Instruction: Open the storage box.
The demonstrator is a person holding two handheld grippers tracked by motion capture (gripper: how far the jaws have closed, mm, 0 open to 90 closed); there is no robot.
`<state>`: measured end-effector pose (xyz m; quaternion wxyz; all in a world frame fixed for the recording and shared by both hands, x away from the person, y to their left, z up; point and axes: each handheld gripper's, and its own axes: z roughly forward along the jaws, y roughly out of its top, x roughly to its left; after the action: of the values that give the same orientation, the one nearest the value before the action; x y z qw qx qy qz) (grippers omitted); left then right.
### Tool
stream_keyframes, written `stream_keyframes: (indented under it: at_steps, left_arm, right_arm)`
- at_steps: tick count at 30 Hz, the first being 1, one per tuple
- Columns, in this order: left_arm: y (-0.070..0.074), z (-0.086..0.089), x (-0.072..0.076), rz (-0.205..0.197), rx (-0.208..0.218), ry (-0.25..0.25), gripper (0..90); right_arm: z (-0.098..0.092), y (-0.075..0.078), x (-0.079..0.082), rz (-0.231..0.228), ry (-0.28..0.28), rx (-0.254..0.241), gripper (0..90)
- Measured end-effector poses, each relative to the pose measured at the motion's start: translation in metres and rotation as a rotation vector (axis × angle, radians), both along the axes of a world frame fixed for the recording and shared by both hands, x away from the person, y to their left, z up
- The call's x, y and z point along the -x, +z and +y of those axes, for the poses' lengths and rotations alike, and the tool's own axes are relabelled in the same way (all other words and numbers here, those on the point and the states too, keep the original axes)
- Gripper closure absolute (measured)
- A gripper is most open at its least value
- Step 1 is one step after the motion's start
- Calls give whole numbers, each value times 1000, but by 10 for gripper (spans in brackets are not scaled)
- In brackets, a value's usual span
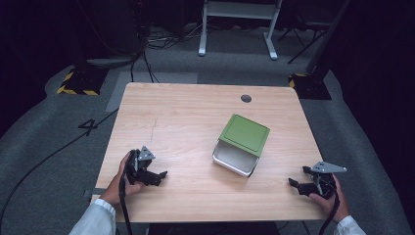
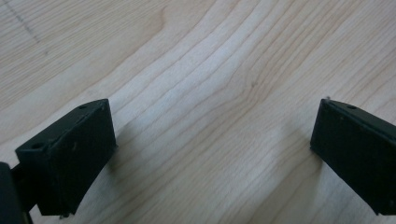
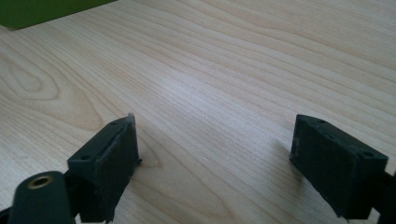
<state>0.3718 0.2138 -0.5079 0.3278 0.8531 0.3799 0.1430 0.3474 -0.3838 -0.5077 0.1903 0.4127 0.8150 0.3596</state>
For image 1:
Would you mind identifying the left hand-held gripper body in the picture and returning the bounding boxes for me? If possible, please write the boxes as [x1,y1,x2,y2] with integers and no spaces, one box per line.
[125,145,157,186]

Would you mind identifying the long black floor cable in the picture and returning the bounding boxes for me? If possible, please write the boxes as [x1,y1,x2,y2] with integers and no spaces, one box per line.
[0,108,119,229]

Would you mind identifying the black stand base yellow stripes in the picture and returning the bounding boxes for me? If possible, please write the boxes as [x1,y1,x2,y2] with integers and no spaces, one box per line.
[288,72,333,101]
[56,65,109,97]

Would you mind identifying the black tripod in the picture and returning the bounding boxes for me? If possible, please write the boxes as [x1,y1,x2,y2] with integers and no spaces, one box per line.
[277,19,329,65]

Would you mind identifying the bundle of floor cables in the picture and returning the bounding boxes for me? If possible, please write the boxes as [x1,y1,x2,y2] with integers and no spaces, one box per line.
[129,23,205,84]

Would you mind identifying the green square lid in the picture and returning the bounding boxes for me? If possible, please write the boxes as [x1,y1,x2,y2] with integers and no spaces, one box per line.
[218,113,271,159]

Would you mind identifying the person's left hand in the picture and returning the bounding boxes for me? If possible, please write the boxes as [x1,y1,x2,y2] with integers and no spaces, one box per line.
[99,151,147,207]

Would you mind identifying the white metal desk frame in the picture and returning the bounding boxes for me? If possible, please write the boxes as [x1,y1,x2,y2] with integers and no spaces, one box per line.
[198,0,284,61]

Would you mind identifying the person's right hand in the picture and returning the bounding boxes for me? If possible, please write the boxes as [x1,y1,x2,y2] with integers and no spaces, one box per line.
[307,175,350,224]

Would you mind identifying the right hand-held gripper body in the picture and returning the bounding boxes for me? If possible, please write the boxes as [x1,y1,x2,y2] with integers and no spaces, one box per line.
[305,161,348,201]

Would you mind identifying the white square box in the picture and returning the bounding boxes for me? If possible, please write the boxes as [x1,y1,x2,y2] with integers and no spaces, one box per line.
[211,139,260,178]

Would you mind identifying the right hand-held gripper black cable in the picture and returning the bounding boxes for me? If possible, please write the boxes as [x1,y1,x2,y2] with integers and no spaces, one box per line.
[317,192,341,235]

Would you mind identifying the grey slanted stand pole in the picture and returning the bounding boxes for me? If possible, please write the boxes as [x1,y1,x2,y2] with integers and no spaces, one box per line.
[304,0,351,76]

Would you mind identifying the left hand-held gripper black cable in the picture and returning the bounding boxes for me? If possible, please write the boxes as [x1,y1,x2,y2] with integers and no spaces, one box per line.
[118,171,134,235]

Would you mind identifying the hand-held gripper black cable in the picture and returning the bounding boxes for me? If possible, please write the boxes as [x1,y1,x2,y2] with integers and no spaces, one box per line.
[118,171,134,235]
[317,192,341,235]

